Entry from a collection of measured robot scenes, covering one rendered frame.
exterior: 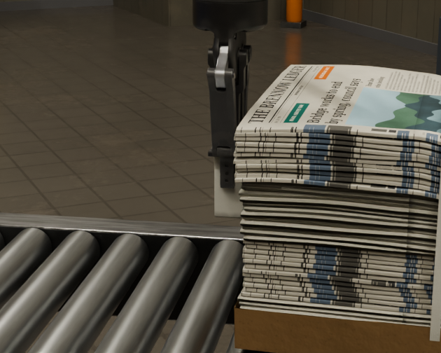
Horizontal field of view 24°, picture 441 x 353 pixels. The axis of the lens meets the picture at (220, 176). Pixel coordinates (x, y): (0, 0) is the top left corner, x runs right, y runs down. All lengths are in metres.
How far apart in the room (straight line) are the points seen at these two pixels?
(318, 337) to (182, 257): 0.32
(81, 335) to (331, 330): 0.27
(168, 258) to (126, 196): 2.82
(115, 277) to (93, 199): 2.83
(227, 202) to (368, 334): 0.22
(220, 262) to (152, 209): 2.68
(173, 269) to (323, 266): 0.30
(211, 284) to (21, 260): 0.25
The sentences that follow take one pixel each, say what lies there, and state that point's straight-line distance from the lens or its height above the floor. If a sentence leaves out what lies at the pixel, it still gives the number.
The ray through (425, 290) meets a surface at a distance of 0.95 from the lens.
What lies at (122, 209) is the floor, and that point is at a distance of 3.90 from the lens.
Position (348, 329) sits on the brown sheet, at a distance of 0.96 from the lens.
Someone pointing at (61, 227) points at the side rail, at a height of 0.80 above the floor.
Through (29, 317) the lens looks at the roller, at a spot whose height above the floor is 0.79.
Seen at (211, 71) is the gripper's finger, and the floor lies 1.06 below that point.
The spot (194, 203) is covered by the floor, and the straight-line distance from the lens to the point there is 3.95.
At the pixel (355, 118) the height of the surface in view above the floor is 1.03.
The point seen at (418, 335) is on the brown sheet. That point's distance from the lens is 0.96.
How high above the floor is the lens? 1.25
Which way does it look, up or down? 17 degrees down
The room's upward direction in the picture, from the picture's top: straight up
